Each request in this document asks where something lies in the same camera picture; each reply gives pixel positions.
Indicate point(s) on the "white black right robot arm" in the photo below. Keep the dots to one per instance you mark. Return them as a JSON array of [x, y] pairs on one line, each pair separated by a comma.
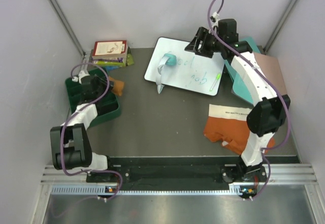
[[270, 108]]

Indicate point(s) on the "white dry-erase board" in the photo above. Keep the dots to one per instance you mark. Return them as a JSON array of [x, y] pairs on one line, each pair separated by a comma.
[[191, 72]]

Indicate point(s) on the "mustard brown underwear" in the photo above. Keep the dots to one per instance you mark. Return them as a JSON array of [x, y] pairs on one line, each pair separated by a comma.
[[117, 86]]

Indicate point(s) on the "green divided plastic tray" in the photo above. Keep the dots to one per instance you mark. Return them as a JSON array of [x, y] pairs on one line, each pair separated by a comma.
[[108, 108]]

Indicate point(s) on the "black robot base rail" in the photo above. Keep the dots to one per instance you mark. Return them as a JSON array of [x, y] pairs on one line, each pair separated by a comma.
[[184, 172]]

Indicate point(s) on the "red cover book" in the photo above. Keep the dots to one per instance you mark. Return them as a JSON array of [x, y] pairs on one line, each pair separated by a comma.
[[110, 49]]

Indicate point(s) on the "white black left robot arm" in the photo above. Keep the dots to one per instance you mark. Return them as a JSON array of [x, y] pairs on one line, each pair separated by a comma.
[[70, 146]]

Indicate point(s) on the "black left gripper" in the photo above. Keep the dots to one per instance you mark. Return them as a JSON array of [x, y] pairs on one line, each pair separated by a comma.
[[100, 81]]

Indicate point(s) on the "dark teal folding board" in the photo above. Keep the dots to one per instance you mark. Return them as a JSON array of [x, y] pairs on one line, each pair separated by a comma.
[[251, 43]]

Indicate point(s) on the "green whiteboard marker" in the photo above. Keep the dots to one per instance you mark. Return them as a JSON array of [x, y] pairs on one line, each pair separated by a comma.
[[215, 82]]

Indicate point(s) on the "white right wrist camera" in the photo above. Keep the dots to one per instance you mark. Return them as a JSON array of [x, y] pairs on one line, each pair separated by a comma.
[[214, 21]]

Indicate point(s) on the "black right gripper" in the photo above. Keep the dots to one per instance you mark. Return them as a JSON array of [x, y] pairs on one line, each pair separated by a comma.
[[194, 45]]

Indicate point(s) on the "pink folding board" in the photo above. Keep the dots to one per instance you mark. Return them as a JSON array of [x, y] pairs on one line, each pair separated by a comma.
[[272, 71]]

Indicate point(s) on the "orange underwear white waistband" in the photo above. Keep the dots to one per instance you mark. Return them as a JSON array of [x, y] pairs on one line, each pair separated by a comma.
[[229, 125]]

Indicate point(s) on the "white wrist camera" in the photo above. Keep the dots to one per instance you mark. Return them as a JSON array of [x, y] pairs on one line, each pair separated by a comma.
[[82, 74], [214, 21]]

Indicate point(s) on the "blue cover book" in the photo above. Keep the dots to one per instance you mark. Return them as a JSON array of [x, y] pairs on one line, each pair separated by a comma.
[[110, 68]]

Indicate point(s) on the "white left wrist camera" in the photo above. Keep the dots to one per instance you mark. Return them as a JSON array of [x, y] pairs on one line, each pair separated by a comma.
[[82, 74]]

